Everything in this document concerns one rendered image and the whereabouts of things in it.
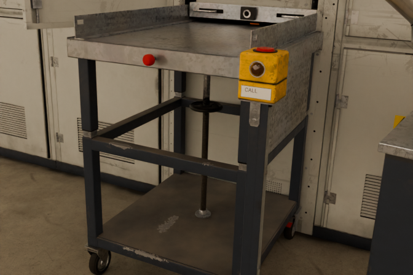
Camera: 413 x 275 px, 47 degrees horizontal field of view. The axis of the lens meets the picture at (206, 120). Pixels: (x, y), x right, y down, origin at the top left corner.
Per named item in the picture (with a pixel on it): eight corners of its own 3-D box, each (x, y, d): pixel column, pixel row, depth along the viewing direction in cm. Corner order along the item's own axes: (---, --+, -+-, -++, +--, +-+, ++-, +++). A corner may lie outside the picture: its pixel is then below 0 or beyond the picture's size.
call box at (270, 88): (274, 106, 93) (278, 54, 90) (236, 100, 96) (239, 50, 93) (286, 97, 100) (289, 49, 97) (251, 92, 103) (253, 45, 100)
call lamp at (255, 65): (262, 80, 91) (263, 62, 90) (246, 77, 92) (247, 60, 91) (265, 78, 92) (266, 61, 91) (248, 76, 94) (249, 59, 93)
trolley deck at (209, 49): (260, 81, 117) (262, 58, 116) (67, 56, 143) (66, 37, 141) (322, 47, 176) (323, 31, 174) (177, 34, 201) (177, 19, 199)
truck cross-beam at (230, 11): (315, 26, 178) (316, 9, 176) (189, 16, 200) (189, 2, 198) (318, 24, 182) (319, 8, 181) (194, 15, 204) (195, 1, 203)
